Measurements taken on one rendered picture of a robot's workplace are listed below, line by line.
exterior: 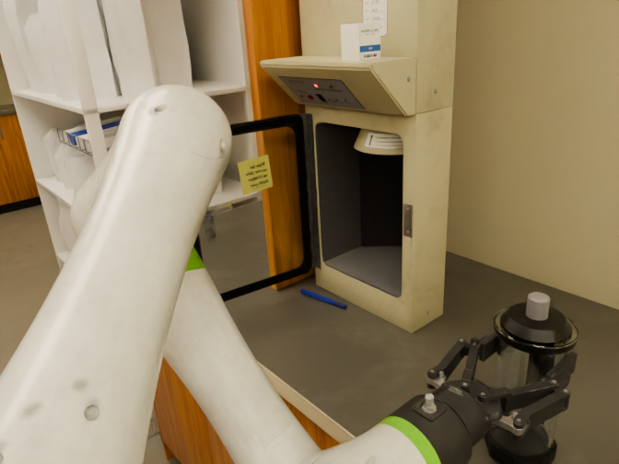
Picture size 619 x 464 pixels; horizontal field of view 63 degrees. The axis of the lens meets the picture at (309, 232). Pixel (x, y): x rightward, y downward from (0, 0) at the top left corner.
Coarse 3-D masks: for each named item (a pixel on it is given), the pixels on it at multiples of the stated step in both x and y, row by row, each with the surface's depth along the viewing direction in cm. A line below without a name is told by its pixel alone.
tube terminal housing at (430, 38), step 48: (336, 0) 99; (432, 0) 87; (336, 48) 103; (384, 48) 94; (432, 48) 91; (432, 96) 94; (432, 144) 98; (432, 192) 102; (432, 240) 106; (336, 288) 127; (432, 288) 111
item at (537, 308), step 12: (528, 300) 69; (540, 300) 68; (504, 312) 73; (516, 312) 71; (528, 312) 70; (540, 312) 68; (552, 312) 71; (504, 324) 70; (516, 324) 69; (528, 324) 68; (540, 324) 68; (552, 324) 68; (564, 324) 68; (528, 336) 67; (540, 336) 67; (552, 336) 67; (564, 336) 67
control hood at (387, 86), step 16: (272, 64) 102; (288, 64) 98; (304, 64) 95; (320, 64) 91; (336, 64) 88; (352, 64) 85; (368, 64) 83; (384, 64) 84; (400, 64) 86; (352, 80) 89; (368, 80) 86; (384, 80) 85; (400, 80) 87; (368, 96) 92; (384, 96) 88; (400, 96) 88; (384, 112) 94; (400, 112) 91
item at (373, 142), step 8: (360, 136) 109; (368, 136) 107; (376, 136) 105; (384, 136) 104; (392, 136) 104; (400, 136) 104; (360, 144) 109; (368, 144) 106; (376, 144) 105; (384, 144) 104; (392, 144) 104; (400, 144) 104; (368, 152) 106; (376, 152) 105; (384, 152) 104; (392, 152) 104; (400, 152) 104
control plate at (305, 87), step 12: (288, 84) 106; (300, 84) 103; (312, 84) 100; (324, 84) 97; (336, 84) 94; (312, 96) 105; (324, 96) 102; (336, 96) 99; (348, 96) 96; (360, 108) 98
